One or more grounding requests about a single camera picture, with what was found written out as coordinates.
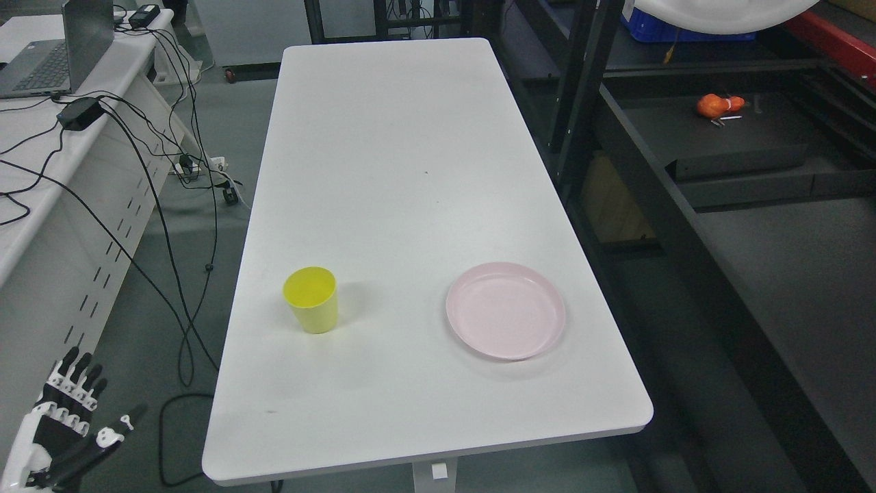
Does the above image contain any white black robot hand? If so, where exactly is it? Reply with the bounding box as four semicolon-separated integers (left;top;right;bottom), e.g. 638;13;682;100
2;346;149;492

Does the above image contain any yellow plastic cup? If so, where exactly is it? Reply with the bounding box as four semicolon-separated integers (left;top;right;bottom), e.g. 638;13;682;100
282;266;339;334

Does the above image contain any black metal shelf rack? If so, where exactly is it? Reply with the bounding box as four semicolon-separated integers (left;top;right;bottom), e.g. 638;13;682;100
476;1;874;492

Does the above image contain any orange toy on shelf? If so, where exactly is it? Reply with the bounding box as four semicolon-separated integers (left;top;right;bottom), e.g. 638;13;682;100
695;93;747;119

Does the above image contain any black box on shelf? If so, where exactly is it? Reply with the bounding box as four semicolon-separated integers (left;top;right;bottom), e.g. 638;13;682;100
617;93;814;181

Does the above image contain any white side desk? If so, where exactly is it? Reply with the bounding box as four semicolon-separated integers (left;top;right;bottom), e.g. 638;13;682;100
1;10;199;457

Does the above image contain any white power strip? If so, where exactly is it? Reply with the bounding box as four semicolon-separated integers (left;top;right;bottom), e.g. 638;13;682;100
169;154;229;180

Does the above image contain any black power adapter brick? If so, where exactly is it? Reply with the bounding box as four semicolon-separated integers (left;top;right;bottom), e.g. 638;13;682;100
56;97;105;131

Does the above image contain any grey laptop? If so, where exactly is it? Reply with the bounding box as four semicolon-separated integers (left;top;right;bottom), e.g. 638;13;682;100
1;1;114;99

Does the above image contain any pink plastic plate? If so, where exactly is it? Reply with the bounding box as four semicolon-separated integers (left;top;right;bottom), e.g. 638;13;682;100
445;262;567;361

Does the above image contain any blue plastic crate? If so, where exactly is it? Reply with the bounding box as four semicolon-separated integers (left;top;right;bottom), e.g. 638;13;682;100
621;8;757;43

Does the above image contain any white round lamp shade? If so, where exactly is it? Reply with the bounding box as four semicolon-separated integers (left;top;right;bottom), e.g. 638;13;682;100
622;1;816;35

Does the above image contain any black cable bundle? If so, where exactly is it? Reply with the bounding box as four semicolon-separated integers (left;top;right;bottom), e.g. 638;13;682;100
0;27;240;488

